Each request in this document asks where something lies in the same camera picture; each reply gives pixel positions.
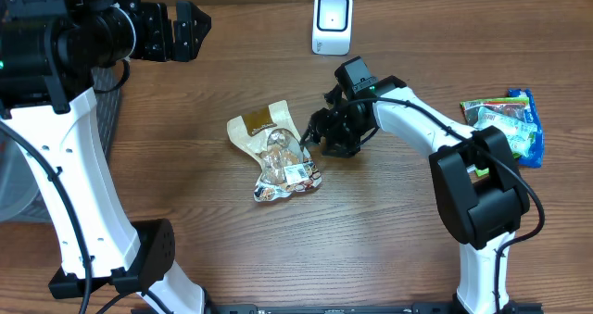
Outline grey plastic basket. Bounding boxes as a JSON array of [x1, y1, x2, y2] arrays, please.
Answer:
[[1, 90, 121, 223]]

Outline teal snack packet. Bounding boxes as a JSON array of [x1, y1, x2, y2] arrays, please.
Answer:
[[473, 107, 537, 157]]

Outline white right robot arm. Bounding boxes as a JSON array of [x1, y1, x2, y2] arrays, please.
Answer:
[[300, 57, 529, 313]]

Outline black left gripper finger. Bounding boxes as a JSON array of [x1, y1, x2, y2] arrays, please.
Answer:
[[172, 35, 203, 62], [174, 1, 212, 39]]

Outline blue snack packet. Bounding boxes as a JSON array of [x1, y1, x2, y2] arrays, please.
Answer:
[[508, 89, 545, 168]]

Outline green candy packet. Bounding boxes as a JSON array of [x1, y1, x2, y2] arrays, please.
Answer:
[[460, 97, 529, 159]]

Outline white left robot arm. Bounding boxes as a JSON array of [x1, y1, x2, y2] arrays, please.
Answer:
[[1, 0, 214, 314]]

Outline white barcode scanner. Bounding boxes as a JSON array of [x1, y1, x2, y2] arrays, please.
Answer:
[[311, 0, 353, 56]]

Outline beige nut snack bag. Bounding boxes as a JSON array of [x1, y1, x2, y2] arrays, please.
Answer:
[[227, 100, 322, 202]]

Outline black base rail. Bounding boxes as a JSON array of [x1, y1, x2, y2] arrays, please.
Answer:
[[132, 302, 543, 314]]

